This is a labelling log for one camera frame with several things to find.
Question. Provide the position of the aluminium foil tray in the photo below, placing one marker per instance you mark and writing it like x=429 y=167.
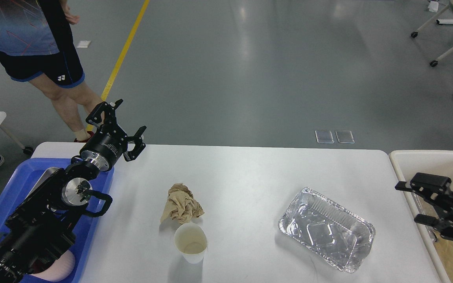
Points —
x=327 y=229

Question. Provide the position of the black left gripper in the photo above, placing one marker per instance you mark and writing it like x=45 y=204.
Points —
x=104 y=150

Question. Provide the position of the white paper cup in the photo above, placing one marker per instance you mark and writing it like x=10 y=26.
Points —
x=191 y=242

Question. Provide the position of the floor plate left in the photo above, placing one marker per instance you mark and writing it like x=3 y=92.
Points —
x=324 y=136

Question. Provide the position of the person left hand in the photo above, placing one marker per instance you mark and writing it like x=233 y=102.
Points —
x=71 y=19

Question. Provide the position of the blue plastic tray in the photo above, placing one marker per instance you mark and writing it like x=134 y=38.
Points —
x=17 y=189

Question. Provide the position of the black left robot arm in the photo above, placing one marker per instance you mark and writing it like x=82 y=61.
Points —
x=41 y=227

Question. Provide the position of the person in patterned shirt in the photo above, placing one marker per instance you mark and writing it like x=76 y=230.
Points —
x=37 y=46

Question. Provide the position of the stainless steel rectangular container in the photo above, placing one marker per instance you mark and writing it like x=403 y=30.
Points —
x=46 y=174

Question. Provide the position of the floor plate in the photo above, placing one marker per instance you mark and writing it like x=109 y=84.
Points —
x=345 y=136
x=324 y=136

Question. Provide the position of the pink mug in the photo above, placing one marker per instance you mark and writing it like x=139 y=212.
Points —
x=59 y=270

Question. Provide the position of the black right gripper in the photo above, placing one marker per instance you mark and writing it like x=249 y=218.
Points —
x=429 y=186

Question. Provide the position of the floor plate right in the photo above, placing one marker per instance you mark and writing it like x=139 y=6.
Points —
x=345 y=136

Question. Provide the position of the beige plastic bin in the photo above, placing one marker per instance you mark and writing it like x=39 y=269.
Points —
x=406 y=164

